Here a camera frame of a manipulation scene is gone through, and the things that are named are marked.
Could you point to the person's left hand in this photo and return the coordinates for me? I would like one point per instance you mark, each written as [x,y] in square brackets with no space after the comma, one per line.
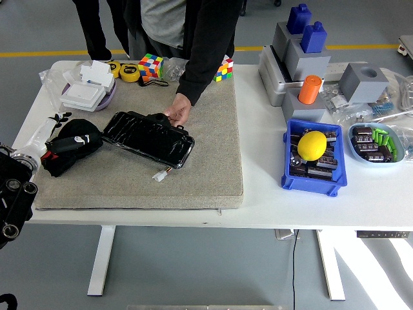
[179,109]

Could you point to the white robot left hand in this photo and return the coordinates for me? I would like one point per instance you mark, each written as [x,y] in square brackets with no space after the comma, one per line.
[38,135]

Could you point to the black rag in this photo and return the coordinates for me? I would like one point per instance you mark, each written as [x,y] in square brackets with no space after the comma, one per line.
[74,127]

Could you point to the black glossy panel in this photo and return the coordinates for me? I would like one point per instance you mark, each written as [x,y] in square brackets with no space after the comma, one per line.
[145,139]

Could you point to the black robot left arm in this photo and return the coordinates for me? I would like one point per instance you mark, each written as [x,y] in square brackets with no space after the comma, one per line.
[16,200]

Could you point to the person's left forearm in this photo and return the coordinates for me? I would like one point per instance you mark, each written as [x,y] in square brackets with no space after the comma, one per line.
[200,77]

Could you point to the table height control panel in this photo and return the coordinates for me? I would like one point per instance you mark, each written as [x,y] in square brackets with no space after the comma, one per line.
[380,234]

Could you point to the clear bag of metal parts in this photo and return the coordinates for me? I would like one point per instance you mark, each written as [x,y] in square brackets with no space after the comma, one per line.
[174,69]

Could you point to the colourful puzzle cube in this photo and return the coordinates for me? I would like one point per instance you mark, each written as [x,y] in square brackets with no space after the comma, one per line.
[224,72]
[150,66]

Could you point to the empty clear plastic bag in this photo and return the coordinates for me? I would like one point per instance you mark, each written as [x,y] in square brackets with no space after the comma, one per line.
[51,84]

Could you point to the flat white box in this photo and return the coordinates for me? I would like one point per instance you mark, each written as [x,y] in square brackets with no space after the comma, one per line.
[82,93]

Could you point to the yellow tape measure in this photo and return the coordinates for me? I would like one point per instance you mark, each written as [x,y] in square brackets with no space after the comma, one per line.
[114,68]
[129,72]

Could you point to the purple bowl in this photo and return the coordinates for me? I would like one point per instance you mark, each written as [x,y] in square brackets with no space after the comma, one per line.
[109,98]

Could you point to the white folded carton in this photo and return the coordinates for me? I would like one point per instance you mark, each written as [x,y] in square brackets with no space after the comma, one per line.
[96,72]

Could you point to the person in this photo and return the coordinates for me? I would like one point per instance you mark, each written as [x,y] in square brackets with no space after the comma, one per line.
[161,19]

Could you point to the grey-brown mat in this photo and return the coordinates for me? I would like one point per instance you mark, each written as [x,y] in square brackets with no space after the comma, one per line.
[129,190]

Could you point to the light grey flat case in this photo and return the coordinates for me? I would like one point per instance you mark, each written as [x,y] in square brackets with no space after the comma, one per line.
[269,80]

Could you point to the grey square block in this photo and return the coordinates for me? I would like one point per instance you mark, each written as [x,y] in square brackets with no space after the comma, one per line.
[303,113]
[306,66]
[280,38]

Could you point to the orange cylinder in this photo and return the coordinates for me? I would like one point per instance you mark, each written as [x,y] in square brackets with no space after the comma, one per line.
[309,90]

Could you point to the yellow lemon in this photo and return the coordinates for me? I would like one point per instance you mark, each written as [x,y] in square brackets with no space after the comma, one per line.
[311,145]

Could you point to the white table leg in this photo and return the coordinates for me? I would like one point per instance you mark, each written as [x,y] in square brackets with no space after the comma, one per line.
[101,258]
[329,268]

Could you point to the blue bottle-shaped block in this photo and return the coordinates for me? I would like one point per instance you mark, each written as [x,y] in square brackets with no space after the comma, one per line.
[298,19]
[314,38]

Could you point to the blue plastic bin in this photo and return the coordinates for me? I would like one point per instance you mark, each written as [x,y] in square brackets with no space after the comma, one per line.
[309,187]

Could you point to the clear bag of small parts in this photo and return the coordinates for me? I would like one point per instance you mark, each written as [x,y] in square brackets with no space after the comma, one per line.
[335,100]

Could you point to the white power strip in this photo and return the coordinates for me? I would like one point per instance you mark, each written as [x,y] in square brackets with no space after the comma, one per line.
[335,68]

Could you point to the grey under-table box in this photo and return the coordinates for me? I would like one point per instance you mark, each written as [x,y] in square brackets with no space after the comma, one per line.
[284,234]

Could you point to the light blue tray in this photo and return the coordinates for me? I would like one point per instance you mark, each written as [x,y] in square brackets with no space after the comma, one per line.
[353,151]

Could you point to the grey block with round hole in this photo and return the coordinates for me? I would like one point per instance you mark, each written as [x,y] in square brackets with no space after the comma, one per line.
[364,90]

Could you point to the green battery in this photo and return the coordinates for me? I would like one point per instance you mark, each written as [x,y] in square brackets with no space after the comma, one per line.
[385,139]
[377,135]
[393,148]

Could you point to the bundle of blue resistors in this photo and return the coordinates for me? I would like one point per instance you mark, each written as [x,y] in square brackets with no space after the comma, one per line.
[382,106]

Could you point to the crumpled clear plastic bag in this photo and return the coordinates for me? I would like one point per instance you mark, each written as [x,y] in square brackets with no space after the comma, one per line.
[407,142]

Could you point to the white cart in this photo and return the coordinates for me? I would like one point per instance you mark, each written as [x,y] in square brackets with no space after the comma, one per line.
[407,45]

